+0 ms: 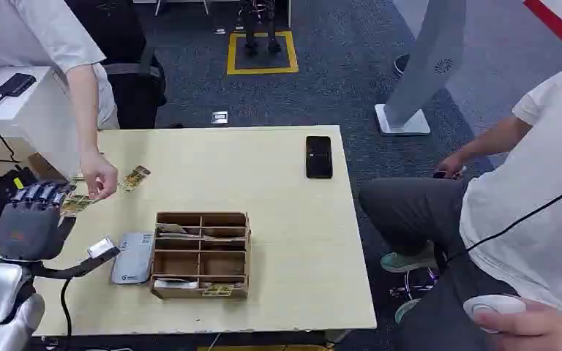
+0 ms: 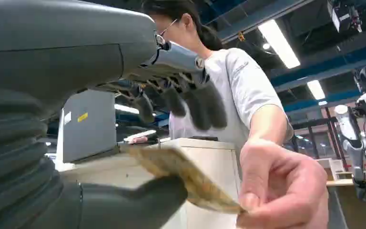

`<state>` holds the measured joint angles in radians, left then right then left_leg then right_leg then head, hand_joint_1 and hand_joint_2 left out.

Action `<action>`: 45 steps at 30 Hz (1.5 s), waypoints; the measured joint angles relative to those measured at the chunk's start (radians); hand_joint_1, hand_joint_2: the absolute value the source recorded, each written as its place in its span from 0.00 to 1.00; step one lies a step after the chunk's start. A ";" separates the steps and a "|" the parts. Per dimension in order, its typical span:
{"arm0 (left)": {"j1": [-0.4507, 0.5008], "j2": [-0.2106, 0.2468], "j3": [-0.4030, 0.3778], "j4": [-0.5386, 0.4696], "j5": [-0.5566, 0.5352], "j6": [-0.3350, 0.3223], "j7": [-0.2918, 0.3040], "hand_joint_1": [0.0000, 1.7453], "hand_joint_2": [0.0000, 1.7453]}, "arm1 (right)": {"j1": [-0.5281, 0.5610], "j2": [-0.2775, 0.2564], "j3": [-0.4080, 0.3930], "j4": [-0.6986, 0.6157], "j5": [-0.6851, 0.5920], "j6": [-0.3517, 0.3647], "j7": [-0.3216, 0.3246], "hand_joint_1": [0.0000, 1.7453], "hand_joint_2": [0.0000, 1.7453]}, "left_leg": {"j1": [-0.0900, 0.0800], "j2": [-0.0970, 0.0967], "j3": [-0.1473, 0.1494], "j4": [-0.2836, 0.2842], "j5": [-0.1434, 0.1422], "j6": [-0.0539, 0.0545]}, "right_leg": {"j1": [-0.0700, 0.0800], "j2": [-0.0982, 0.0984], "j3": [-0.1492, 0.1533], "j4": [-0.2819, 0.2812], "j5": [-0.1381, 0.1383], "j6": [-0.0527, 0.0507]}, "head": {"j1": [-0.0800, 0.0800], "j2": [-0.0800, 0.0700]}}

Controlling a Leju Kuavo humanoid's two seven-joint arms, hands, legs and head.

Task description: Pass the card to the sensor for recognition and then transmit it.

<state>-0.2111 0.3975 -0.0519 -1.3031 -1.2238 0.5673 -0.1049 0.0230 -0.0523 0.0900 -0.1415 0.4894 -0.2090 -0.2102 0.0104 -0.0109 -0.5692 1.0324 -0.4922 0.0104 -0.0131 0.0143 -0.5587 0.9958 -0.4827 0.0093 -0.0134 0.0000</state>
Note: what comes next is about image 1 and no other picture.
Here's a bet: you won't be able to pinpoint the grey rounded pouch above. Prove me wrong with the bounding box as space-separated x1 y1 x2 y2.
110 232 156 286

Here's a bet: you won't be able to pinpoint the black office chair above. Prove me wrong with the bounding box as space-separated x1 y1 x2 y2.
65 0 168 130

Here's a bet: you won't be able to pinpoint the standing person's hand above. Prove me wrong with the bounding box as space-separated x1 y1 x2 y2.
79 150 119 202

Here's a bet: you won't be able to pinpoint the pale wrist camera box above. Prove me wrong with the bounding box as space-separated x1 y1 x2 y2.
86 236 116 260

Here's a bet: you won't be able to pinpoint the white side desk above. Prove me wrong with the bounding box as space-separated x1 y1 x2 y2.
0 65 82 178

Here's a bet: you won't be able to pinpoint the black cable on shirt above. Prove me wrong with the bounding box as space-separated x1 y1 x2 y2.
443 181 562 265

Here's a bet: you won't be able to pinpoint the standing person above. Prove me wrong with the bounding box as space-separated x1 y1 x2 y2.
0 0 121 202

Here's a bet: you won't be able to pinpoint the seated person's hand with remote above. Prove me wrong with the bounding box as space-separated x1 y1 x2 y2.
471 297 562 351

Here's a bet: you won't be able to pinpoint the black shoe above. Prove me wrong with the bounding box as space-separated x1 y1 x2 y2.
393 53 411 77

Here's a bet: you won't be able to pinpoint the yellow patterned card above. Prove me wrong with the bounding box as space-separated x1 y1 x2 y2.
201 284 236 298

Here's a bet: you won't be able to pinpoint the white card in box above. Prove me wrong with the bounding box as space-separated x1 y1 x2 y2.
153 278 200 290

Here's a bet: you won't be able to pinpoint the black smartphone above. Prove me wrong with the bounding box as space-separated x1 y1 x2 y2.
305 135 334 180

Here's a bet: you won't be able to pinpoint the black power adapter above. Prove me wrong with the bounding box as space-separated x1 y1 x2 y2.
0 72 37 98

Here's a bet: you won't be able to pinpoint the green shoe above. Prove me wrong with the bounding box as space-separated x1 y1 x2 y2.
380 242 438 274
394 298 423 326

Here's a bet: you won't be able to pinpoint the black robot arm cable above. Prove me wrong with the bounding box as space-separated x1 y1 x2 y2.
59 277 75 339

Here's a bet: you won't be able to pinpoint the wooden compartment box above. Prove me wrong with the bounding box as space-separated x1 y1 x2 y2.
149 211 252 301

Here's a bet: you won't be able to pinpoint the brown cardboard box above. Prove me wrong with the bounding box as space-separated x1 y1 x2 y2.
26 151 67 184

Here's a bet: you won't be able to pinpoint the seated person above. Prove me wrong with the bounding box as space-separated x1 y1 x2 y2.
358 57 562 351

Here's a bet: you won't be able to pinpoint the black camera bracket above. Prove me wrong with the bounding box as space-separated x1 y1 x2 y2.
29 246 121 281

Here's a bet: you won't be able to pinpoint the white panel base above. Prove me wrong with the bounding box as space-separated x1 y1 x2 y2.
374 102 432 137

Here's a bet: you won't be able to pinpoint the grey standing panel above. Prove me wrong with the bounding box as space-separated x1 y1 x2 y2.
383 0 468 130

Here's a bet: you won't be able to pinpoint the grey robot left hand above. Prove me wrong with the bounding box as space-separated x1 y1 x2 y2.
0 181 78 263

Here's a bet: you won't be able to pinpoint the grey card in box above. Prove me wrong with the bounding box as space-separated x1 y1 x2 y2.
154 222 189 236

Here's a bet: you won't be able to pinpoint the white oval remote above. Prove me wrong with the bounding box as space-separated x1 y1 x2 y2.
462 294 528 335

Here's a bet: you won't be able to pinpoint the black robot legs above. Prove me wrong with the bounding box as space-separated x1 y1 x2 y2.
238 0 283 55

